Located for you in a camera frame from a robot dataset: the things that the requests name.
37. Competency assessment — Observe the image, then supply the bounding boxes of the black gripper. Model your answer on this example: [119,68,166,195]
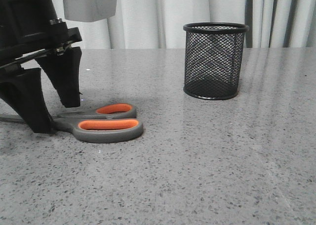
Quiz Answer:
[0,0,82,133]

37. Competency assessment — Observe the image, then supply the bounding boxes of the grey orange handled scissors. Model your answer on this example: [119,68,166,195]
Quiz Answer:
[0,102,144,144]

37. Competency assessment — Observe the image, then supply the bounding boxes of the black mesh pen bucket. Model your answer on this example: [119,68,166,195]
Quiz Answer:
[183,22,249,100]

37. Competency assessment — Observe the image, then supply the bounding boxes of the white pleated curtain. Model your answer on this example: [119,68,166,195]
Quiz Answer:
[67,0,316,49]

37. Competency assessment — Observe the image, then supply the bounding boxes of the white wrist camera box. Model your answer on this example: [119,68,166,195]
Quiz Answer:
[63,0,117,22]

